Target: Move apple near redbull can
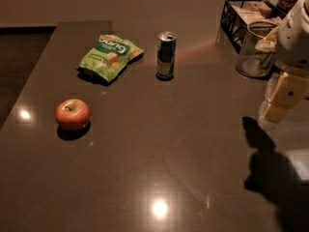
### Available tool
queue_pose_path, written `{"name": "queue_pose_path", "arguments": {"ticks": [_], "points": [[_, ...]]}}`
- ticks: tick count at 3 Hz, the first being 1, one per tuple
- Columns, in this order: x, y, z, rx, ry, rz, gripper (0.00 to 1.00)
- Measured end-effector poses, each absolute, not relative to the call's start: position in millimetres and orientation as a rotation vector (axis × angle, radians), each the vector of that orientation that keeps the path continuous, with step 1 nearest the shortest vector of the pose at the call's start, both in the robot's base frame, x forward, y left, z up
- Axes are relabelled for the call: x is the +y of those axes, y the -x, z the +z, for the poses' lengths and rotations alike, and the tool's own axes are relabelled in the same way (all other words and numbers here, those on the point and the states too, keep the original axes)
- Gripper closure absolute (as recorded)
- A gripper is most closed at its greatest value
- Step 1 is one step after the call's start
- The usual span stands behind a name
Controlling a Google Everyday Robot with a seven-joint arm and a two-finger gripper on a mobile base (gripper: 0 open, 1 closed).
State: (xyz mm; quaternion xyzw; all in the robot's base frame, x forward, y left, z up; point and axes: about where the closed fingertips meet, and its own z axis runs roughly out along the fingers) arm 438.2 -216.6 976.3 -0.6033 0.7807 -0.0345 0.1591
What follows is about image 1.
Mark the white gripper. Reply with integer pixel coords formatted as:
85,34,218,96
259,0,309,124

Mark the red apple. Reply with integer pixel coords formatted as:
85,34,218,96
55,99,90,131

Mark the redbull can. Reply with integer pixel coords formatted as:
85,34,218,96
156,31,177,80

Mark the clear glass jar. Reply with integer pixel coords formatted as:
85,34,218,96
236,21,276,78

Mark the green chip bag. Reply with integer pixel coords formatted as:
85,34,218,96
77,35,144,83

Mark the black wire basket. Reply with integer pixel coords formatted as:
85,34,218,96
220,0,286,52

